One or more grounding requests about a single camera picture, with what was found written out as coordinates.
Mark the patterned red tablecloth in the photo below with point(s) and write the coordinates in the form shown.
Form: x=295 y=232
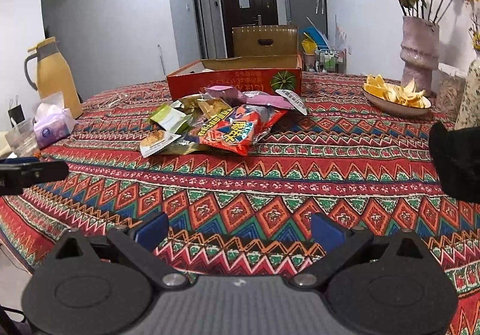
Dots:
x=251 y=215

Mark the brown wooden chair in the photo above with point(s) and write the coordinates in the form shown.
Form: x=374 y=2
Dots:
x=265 y=40

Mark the red cardboard snack box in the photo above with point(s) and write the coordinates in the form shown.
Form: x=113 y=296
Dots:
x=267 y=73

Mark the purple tissue pack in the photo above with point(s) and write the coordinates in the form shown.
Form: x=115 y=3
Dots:
x=53 y=121

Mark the plate of orange peels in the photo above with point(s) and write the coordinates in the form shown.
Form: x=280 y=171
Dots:
x=394 y=99

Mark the black cloth bag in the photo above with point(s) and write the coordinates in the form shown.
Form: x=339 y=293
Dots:
x=456 y=158

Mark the clear plastic cup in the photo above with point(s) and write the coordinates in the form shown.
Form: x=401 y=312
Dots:
x=22 y=139

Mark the red orange chip bag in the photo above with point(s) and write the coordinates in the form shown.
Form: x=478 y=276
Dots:
x=239 y=129

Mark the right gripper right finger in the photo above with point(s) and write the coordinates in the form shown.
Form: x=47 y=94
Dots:
x=343 y=247

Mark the long green snack bar pack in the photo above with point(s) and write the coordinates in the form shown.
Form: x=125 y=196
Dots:
x=168 y=118

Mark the wire storage rack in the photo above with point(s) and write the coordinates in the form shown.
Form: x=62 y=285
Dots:
x=320 y=60

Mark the yellow thermos jug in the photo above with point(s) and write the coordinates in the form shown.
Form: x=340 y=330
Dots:
x=53 y=75

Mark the pink snack packet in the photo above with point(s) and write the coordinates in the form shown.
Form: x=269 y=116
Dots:
x=229 y=94
x=259 y=98

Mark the dark entrance door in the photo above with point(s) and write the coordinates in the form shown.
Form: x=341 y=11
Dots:
x=239 y=13

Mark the yellow noodle snack pack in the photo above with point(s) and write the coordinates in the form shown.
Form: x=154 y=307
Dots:
x=206 y=105

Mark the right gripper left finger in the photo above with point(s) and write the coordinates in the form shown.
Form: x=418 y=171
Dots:
x=135 y=247

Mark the pink ceramic vase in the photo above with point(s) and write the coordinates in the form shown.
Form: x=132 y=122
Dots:
x=419 y=52

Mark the white cracker snack packet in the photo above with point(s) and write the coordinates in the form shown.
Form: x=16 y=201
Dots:
x=156 y=142

